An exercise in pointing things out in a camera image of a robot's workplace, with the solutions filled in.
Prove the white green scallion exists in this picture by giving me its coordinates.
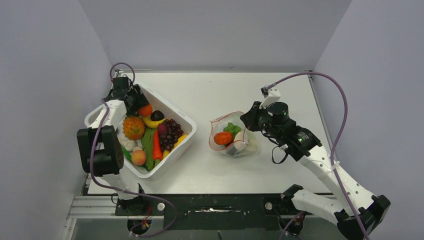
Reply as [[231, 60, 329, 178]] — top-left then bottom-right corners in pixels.
[[121, 145, 132, 163]]

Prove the magenta purple fruit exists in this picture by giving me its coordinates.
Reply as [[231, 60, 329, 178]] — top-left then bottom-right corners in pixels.
[[157, 123, 168, 136]]

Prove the white onion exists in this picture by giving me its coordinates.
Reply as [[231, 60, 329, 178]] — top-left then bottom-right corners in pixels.
[[232, 131, 249, 151]]

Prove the clear orange-zip bag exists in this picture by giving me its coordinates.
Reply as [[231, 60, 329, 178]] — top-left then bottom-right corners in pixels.
[[208, 111, 260, 158]]

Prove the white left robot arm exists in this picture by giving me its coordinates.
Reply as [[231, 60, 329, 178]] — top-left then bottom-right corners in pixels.
[[76, 76, 149, 216]]

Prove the green lettuce head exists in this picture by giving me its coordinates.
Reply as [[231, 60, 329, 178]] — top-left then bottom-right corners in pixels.
[[223, 122, 242, 138]]

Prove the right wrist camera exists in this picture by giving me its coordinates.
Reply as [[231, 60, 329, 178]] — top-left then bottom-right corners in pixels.
[[259, 86, 281, 109]]

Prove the white plastic food bin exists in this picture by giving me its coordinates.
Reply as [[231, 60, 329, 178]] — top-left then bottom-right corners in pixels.
[[78, 82, 197, 180]]

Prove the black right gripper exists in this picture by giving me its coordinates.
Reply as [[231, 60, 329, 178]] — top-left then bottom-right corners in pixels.
[[241, 101, 282, 140]]

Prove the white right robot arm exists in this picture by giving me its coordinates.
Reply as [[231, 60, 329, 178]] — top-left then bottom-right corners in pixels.
[[240, 101, 391, 240]]

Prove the yellow banana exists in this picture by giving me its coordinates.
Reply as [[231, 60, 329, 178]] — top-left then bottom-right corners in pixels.
[[141, 116, 167, 129]]

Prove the orange carrot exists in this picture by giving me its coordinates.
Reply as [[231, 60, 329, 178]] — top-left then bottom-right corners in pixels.
[[152, 130, 163, 161]]

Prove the toy pineapple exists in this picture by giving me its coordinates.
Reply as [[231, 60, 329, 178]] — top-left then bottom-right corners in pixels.
[[122, 116, 146, 141]]

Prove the purple grape bunch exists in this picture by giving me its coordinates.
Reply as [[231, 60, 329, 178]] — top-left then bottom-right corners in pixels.
[[159, 119, 184, 151]]

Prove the peach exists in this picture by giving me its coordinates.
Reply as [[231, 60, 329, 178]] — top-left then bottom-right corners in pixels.
[[131, 150, 147, 166]]

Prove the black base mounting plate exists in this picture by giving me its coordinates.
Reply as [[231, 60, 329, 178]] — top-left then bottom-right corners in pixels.
[[112, 193, 299, 236]]

